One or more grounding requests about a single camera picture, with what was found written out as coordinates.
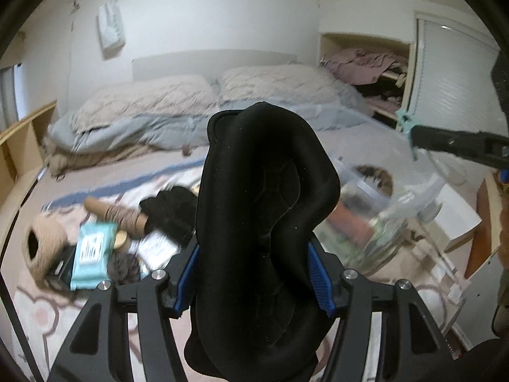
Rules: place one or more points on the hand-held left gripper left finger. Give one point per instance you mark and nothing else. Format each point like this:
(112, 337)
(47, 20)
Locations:
(187, 278)

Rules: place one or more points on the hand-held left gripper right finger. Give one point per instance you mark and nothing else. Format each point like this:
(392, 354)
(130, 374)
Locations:
(320, 278)

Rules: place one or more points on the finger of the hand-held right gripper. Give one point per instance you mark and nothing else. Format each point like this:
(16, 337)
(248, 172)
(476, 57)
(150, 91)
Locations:
(449, 139)

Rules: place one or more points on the green plastic clip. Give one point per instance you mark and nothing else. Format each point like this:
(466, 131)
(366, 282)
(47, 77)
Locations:
(405, 121)

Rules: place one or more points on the clear plastic storage bin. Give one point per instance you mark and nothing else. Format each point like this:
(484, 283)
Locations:
(358, 223)

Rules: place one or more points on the brown furry headband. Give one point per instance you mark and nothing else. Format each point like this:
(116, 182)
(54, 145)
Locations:
(377, 177)

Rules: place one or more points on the black padded cloth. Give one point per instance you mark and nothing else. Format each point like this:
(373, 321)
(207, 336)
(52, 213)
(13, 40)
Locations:
(258, 207)

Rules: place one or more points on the clear box with label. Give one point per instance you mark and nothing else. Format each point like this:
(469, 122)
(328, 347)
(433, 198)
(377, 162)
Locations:
(159, 250)

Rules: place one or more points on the white sliding door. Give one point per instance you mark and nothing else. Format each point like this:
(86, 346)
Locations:
(453, 79)

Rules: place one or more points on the dark fuzzy pouch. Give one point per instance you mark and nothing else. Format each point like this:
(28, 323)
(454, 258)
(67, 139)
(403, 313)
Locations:
(125, 266)

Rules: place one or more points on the cardboard tube with twine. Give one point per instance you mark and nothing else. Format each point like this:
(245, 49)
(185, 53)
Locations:
(119, 217)

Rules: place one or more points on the blue wet wipes pack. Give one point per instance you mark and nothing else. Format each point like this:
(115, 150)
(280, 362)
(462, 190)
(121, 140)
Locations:
(93, 250)

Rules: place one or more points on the pile of pink clothes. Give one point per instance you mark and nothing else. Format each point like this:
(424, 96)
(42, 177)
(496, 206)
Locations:
(358, 63)

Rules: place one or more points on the black cardboard box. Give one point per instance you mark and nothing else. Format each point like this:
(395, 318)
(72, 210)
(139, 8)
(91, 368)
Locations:
(63, 266)

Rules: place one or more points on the beige blanket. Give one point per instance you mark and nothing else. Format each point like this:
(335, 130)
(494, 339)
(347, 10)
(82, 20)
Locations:
(99, 159)

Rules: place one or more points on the beige fluffy slipper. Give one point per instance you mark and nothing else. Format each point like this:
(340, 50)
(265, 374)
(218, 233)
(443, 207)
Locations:
(47, 227)

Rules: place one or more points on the printed bed sheet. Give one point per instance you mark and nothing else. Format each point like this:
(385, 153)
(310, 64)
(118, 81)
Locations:
(39, 310)

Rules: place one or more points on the grey-blue duvet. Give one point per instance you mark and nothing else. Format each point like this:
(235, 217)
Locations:
(139, 131)

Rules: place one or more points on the beige quilted pillow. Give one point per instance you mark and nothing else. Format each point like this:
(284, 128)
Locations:
(278, 83)
(147, 99)

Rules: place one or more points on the wooden shelf unit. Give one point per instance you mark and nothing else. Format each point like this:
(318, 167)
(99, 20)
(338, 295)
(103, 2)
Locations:
(24, 143)

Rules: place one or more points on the wall closet alcove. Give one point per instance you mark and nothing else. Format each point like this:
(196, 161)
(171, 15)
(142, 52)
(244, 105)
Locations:
(366, 99)

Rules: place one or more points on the white wall pouch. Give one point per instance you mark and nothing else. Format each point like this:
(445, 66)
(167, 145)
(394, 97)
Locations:
(111, 26)

